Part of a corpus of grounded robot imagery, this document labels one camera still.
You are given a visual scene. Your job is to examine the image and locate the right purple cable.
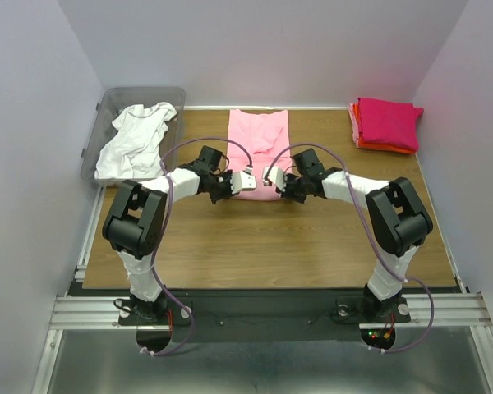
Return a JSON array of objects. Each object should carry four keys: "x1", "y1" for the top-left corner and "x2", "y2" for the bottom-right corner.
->
[{"x1": 262, "y1": 142, "x2": 435, "y2": 356}]

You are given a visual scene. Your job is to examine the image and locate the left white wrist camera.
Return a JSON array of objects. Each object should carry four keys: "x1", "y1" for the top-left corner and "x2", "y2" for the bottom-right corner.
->
[{"x1": 230, "y1": 166, "x2": 257, "y2": 195}]

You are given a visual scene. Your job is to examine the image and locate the magenta folded t-shirt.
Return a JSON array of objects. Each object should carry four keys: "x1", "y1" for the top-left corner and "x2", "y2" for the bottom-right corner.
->
[{"x1": 357, "y1": 98, "x2": 424, "y2": 152}]

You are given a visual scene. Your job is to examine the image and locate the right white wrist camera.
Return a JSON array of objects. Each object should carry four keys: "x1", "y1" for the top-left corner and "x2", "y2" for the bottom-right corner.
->
[{"x1": 261, "y1": 166, "x2": 288, "y2": 193}]

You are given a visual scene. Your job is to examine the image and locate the purple cable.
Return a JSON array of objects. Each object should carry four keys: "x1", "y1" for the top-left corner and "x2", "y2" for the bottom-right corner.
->
[
  {"x1": 262, "y1": 142, "x2": 435, "y2": 356},
  {"x1": 137, "y1": 136, "x2": 256, "y2": 357}
]

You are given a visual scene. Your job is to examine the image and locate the light pink t-shirt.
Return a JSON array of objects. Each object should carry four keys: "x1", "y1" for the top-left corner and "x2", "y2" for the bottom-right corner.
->
[{"x1": 226, "y1": 109, "x2": 293, "y2": 202}]

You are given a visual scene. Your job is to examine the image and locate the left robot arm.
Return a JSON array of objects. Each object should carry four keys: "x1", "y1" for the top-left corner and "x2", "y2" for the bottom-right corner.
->
[{"x1": 102, "y1": 145, "x2": 233, "y2": 324}]

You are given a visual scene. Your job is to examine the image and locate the white t-shirt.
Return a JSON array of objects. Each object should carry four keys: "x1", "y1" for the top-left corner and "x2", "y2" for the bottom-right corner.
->
[{"x1": 94, "y1": 102, "x2": 177, "y2": 180}]

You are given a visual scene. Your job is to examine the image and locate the aluminium frame rail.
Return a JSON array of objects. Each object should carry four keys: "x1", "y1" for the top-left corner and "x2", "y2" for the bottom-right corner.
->
[{"x1": 30, "y1": 180, "x2": 127, "y2": 394}]

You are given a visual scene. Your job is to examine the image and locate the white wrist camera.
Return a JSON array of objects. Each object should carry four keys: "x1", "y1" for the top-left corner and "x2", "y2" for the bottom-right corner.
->
[
  {"x1": 230, "y1": 166, "x2": 257, "y2": 195},
  {"x1": 261, "y1": 166, "x2": 288, "y2": 193}
]

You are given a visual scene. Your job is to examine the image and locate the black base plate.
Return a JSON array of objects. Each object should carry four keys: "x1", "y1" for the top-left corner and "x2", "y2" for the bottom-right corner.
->
[{"x1": 114, "y1": 288, "x2": 411, "y2": 342}]

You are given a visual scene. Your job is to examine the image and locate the clear plastic bin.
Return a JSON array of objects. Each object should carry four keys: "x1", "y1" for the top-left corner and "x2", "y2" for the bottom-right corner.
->
[{"x1": 81, "y1": 86, "x2": 186, "y2": 186}]

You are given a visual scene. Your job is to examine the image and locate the orange folded t-shirt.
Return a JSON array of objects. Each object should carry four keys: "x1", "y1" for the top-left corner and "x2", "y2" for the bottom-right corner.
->
[{"x1": 349, "y1": 102, "x2": 418, "y2": 156}]

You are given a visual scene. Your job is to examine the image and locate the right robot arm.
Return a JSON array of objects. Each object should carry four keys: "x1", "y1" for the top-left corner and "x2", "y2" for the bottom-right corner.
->
[{"x1": 262, "y1": 148, "x2": 433, "y2": 320}]

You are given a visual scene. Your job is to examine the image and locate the pale pink folded t-shirt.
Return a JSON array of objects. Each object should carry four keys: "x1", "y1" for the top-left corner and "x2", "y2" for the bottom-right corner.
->
[{"x1": 348, "y1": 103, "x2": 360, "y2": 147}]

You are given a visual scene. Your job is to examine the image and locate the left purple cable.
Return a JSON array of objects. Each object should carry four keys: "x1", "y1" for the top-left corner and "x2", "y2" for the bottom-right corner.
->
[{"x1": 137, "y1": 136, "x2": 256, "y2": 357}]

